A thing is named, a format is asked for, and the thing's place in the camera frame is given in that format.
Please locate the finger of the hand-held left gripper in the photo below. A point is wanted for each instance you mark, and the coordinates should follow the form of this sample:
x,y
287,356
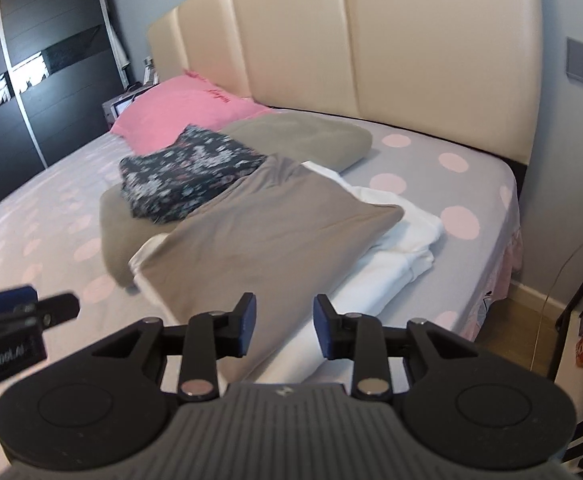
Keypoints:
x,y
11,300
61,307

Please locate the pink pillow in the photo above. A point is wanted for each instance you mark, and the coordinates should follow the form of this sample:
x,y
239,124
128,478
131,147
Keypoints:
x,y
181,110

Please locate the dark floral garment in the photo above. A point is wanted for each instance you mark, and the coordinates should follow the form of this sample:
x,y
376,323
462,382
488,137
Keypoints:
x,y
191,170

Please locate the taupe long-sleeve shirt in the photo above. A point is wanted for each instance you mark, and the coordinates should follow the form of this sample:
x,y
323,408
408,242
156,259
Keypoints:
x,y
271,230

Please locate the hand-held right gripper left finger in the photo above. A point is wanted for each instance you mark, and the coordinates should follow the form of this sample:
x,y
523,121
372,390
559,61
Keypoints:
x,y
244,327

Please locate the white folded garment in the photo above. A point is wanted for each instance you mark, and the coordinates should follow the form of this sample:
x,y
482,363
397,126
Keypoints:
x,y
401,260

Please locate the black shelf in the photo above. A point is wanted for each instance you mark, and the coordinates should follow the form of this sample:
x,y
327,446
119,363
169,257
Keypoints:
x,y
566,340

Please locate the grey bedside table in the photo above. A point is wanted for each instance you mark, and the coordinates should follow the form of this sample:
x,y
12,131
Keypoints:
x,y
111,110

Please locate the cream padded headboard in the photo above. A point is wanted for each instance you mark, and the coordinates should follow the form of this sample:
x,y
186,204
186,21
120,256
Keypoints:
x,y
371,35

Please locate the dark sliding wardrobe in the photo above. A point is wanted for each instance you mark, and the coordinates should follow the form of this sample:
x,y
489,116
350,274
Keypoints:
x,y
46,110

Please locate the bed with pink-dotted sheet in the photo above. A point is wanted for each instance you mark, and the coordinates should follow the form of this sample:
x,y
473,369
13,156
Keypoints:
x,y
446,185

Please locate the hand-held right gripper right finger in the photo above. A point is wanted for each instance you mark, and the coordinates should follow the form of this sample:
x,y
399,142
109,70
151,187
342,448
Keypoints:
x,y
324,330

